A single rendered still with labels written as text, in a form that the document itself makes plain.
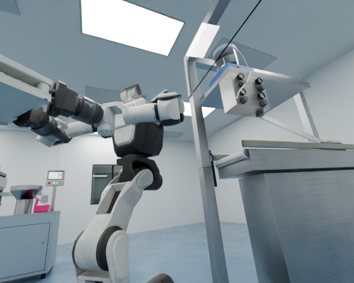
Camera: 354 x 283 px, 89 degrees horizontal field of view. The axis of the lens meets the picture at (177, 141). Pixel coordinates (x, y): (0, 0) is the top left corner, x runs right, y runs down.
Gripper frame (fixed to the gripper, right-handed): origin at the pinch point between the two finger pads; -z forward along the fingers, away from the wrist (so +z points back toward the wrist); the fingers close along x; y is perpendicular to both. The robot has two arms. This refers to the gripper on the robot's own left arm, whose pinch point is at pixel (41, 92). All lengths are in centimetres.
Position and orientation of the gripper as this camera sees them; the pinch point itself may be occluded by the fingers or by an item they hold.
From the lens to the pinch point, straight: 69.7
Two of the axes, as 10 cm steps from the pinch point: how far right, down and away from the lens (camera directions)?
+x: 0.8, 9.3, -3.5
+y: -8.4, 2.5, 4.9
